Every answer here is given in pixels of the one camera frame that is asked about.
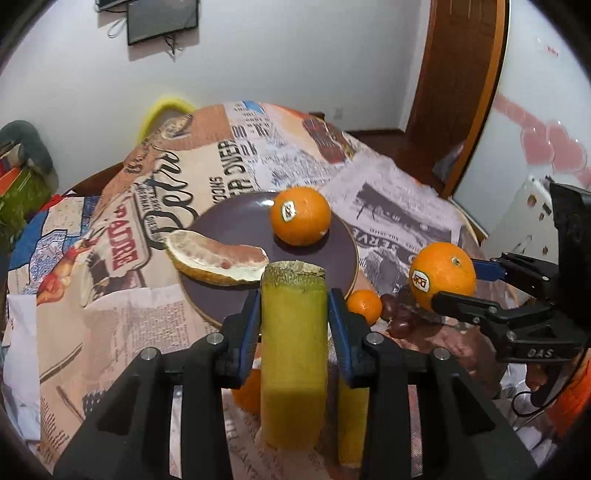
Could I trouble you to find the newspaper print tablecloth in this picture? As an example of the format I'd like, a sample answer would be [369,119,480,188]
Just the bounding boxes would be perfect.
[2,100,522,480]

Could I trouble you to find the person's right forearm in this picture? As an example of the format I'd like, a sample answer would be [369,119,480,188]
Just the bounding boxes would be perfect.
[551,344,591,439]

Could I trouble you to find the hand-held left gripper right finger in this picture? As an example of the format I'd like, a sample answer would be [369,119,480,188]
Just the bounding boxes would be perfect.
[327,288,539,480]

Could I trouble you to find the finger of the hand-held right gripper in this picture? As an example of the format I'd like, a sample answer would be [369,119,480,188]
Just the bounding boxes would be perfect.
[431,291,560,334]
[470,252,561,297]

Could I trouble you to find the dark purple plate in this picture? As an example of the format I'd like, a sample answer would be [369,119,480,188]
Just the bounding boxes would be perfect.
[178,189,360,325]

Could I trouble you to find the large orange with sticker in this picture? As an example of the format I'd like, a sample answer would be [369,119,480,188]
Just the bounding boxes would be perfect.
[270,187,332,247]
[409,242,477,313]

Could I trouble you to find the brown wooden door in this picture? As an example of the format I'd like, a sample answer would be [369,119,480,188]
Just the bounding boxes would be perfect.
[401,0,510,200]

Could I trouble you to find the small tangerine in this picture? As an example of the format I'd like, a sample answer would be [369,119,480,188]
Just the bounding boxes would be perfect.
[230,368,263,415]
[346,289,383,326]

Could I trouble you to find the peeled pomelo segment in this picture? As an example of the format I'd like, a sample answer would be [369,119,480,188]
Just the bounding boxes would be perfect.
[164,229,270,287]

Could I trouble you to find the grey cloth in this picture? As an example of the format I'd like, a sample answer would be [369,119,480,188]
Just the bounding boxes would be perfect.
[0,120,58,185]

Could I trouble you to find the yellow-green sugarcane piece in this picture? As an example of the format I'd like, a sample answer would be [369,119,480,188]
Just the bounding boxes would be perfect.
[337,376,370,468]
[260,260,329,451]

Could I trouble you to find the yellow plastic chair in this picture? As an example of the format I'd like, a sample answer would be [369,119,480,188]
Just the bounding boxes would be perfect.
[137,96,198,145]

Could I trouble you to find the black wall monitor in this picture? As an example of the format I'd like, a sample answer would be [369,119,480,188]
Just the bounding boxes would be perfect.
[126,0,199,46]

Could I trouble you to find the person's right hand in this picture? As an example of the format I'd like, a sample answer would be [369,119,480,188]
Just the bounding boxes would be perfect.
[525,362,550,392]

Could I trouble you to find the green bag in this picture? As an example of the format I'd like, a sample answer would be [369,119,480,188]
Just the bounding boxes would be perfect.
[0,166,52,252]

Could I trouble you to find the bunch of red grapes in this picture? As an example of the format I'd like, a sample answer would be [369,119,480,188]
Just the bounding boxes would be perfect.
[380,285,422,339]

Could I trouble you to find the pink heart wall stickers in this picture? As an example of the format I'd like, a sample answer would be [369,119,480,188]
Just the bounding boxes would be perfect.
[493,91,591,175]

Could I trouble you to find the white cloth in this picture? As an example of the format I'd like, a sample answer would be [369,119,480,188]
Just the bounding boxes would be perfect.
[1,294,43,441]

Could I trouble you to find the black cable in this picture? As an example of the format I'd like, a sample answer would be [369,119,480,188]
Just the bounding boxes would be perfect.
[510,390,557,418]

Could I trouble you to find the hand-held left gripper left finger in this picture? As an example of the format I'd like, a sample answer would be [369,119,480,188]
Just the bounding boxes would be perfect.
[53,290,262,480]

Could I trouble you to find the white appliance with stickers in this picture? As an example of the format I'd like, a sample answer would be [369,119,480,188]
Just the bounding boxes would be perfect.
[483,176,561,266]

